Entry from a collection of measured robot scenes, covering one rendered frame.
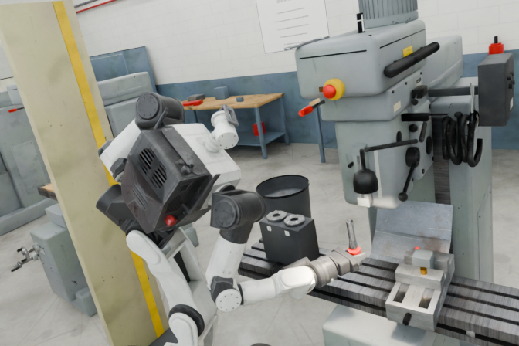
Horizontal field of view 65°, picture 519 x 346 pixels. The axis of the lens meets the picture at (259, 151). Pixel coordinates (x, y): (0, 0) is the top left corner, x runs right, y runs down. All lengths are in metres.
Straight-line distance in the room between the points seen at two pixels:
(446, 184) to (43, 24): 2.15
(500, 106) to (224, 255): 0.99
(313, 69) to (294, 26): 5.23
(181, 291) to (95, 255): 1.25
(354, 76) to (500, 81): 0.53
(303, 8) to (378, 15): 4.85
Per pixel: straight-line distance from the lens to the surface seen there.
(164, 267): 1.49
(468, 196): 1.85
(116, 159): 1.46
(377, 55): 1.14
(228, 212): 1.14
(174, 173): 1.12
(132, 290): 2.95
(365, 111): 1.28
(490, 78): 1.51
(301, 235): 1.72
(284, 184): 3.79
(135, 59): 8.50
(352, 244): 1.50
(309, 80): 1.23
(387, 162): 1.35
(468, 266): 2.01
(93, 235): 2.69
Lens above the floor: 1.97
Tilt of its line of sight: 17 degrees down
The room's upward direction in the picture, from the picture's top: 11 degrees counter-clockwise
